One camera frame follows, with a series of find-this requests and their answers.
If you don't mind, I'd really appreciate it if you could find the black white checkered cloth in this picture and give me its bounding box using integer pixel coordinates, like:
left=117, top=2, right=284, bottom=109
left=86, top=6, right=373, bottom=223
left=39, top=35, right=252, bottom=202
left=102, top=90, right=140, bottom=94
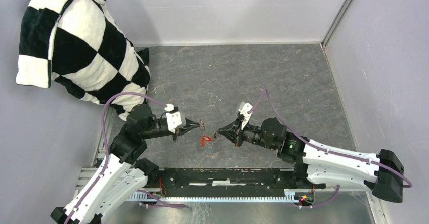
left=16, top=0, right=150, bottom=120

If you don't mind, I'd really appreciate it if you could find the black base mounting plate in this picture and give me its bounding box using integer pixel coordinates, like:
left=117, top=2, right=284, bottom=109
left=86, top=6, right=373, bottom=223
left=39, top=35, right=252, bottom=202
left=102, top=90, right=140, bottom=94
left=142, top=168, right=326, bottom=197

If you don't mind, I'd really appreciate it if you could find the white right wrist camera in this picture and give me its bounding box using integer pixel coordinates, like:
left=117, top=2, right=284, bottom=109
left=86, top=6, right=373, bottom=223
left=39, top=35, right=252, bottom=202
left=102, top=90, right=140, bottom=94
left=238, top=101, right=253, bottom=130

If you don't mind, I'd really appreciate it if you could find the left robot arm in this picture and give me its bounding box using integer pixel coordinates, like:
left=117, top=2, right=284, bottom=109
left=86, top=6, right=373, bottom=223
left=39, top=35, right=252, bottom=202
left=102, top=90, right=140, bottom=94
left=51, top=104, right=201, bottom=223

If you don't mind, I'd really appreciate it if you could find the aluminium frame rail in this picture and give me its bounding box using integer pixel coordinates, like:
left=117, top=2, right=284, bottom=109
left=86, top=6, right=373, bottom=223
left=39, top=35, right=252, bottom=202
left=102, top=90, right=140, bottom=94
left=65, top=167, right=390, bottom=224

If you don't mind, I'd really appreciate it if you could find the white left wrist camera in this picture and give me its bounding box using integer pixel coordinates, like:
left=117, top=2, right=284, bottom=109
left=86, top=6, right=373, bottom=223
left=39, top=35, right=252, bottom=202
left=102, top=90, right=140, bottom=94
left=164, top=104, right=185, bottom=133

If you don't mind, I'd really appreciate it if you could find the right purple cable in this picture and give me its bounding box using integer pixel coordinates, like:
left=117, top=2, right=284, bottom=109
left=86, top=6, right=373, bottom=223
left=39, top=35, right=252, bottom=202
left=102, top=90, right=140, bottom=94
left=248, top=88, right=413, bottom=209

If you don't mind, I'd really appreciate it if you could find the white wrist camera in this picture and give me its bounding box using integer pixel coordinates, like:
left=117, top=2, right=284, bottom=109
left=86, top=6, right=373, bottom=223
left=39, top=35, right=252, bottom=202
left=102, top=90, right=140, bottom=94
left=238, top=101, right=253, bottom=130
left=164, top=104, right=185, bottom=133

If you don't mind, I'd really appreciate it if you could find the metal key organizer red handle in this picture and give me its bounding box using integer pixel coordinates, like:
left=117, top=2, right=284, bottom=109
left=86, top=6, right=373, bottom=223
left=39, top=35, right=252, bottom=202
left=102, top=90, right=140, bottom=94
left=200, top=120, right=212, bottom=148

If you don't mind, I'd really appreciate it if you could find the white toothed cable duct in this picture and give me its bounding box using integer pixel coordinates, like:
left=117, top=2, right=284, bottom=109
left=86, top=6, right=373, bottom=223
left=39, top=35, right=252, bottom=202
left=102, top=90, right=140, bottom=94
left=126, top=191, right=298, bottom=203

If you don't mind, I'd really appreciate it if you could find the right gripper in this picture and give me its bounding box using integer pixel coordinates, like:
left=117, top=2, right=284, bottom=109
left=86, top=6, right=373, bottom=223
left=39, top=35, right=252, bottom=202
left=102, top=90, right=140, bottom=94
left=217, top=116, right=276, bottom=151

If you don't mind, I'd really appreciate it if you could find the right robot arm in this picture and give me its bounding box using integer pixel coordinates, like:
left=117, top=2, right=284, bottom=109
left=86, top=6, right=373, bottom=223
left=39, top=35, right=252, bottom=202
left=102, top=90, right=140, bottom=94
left=214, top=116, right=404, bottom=203

